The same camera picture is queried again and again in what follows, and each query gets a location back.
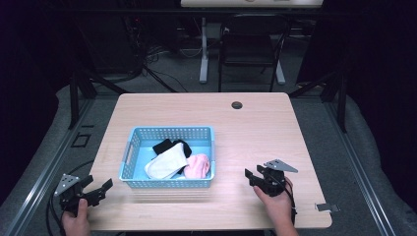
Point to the blue plastic basket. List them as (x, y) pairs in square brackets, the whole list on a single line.
[(141, 154)]

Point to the black metal stand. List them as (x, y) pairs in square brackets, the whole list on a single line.
[(342, 101), (74, 98)]

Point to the person's left hand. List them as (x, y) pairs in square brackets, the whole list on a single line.
[(77, 224)]

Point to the black folding chair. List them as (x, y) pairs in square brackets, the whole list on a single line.
[(249, 49)]

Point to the white-legged desk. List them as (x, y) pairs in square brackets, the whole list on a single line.
[(249, 3)]

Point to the white sock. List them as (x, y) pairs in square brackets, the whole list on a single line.
[(165, 163)]

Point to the person's right hand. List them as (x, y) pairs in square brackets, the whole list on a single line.
[(278, 208)]

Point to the pink sock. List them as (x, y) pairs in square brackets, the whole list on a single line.
[(197, 166)]

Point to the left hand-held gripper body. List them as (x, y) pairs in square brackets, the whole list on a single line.
[(69, 193)]

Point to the aluminium floor rail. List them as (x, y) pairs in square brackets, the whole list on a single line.
[(46, 173), (357, 177)]

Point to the grey metal bracket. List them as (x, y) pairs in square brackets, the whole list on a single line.
[(326, 207)]

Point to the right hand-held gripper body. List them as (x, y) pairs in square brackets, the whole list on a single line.
[(274, 182)]

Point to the black sock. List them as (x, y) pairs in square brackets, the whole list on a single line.
[(163, 146)]

